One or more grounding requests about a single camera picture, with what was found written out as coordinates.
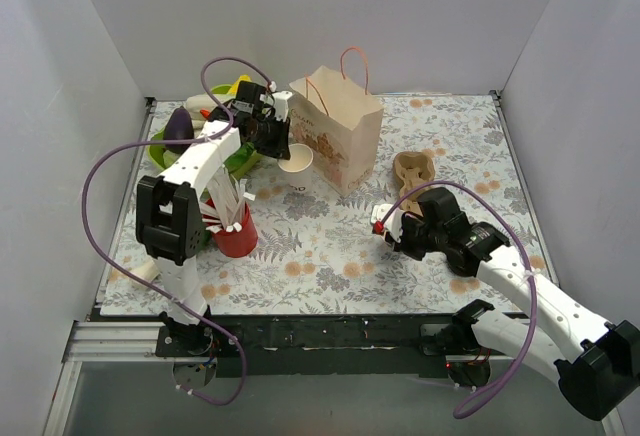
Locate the white paper coffee cup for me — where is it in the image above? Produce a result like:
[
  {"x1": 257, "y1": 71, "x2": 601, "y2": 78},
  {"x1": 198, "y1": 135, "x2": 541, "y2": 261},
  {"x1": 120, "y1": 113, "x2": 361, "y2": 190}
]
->
[{"x1": 278, "y1": 143, "x2": 314, "y2": 193}]

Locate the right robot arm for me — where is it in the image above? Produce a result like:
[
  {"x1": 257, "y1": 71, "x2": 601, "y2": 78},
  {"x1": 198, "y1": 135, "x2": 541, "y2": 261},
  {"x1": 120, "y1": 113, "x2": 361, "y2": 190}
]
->
[{"x1": 371, "y1": 181, "x2": 639, "y2": 421}]

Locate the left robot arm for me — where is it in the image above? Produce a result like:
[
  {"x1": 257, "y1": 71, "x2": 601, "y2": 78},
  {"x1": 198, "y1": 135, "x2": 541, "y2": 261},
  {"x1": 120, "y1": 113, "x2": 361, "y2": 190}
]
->
[{"x1": 136, "y1": 81, "x2": 292, "y2": 356}]

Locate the kraft paper takeout bag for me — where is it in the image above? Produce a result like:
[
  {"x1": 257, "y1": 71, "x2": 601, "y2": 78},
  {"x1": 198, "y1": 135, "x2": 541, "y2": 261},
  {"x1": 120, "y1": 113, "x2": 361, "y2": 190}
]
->
[{"x1": 289, "y1": 63, "x2": 384, "y2": 196}]

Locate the green vegetable tray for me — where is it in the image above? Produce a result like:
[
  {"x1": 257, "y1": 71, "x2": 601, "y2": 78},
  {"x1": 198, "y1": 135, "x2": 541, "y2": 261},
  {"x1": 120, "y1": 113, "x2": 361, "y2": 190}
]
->
[{"x1": 149, "y1": 90, "x2": 261, "y2": 189}]

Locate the yellow toy pepper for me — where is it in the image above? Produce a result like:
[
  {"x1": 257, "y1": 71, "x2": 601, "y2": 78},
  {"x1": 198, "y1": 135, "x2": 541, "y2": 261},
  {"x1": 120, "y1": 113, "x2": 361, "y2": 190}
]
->
[{"x1": 227, "y1": 74, "x2": 251, "y2": 96}]

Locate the brown pulp cup carrier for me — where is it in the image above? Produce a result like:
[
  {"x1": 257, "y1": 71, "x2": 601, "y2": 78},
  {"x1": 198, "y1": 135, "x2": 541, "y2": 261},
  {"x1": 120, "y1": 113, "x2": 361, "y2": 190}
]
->
[{"x1": 393, "y1": 151, "x2": 436, "y2": 197}]

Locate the toy napa cabbage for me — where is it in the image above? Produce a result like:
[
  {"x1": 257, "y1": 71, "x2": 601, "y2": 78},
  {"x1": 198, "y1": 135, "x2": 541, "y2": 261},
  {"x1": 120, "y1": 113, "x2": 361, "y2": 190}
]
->
[{"x1": 185, "y1": 93, "x2": 217, "y2": 114}]

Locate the purple toy eggplant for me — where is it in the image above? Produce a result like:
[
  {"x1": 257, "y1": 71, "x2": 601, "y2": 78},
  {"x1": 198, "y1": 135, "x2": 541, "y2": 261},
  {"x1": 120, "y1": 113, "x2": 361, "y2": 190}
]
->
[{"x1": 163, "y1": 107, "x2": 194, "y2": 155}]

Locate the red cup holder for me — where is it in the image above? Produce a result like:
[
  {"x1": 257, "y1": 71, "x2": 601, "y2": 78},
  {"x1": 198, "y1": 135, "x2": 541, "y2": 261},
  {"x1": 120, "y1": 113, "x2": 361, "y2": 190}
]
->
[{"x1": 204, "y1": 204, "x2": 258, "y2": 258}]

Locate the floral patterned table mat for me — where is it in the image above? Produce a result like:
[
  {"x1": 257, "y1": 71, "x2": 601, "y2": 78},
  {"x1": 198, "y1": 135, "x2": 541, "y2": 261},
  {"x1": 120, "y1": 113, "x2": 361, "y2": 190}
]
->
[{"x1": 99, "y1": 94, "x2": 561, "y2": 316}]

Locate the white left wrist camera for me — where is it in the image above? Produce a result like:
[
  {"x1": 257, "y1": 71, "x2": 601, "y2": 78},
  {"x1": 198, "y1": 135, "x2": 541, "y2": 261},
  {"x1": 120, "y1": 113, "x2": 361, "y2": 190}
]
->
[{"x1": 272, "y1": 90, "x2": 293, "y2": 121}]

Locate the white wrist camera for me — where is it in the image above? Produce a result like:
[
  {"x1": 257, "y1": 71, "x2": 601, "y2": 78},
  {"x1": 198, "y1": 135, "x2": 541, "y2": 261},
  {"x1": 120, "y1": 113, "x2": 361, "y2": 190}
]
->
[
  {"x1": 272, "y1": 90, "x2": 293, "y2": 121},
  {"x1": 370, "y1": 204, "x2": 404, "y2": 251}
]

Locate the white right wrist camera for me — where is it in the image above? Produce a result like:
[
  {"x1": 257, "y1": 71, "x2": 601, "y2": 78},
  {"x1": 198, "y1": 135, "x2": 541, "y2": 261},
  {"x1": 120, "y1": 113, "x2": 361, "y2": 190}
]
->
[{"x1": 370, "y1": 204, "x2": 404, "y2": 251}]

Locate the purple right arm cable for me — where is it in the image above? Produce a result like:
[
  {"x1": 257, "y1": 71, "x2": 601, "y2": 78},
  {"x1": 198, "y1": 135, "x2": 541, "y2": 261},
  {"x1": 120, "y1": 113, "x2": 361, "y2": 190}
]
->
[{"x1": 379, "y1": 180, "x2": 539, "y2": 420}]

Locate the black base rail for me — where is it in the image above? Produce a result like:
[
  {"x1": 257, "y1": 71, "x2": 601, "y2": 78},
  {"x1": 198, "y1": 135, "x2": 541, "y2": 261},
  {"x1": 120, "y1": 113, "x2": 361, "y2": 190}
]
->
[{"x1": 154, "y1": 313, "x2": 516, "y2": 380}]

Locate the aluminium frame rail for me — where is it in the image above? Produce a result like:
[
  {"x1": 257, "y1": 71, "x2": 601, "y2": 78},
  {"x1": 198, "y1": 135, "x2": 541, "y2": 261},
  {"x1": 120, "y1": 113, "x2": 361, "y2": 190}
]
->
[{"x1": 62, "y1": 320, "x2": 166, "y2": 363}]

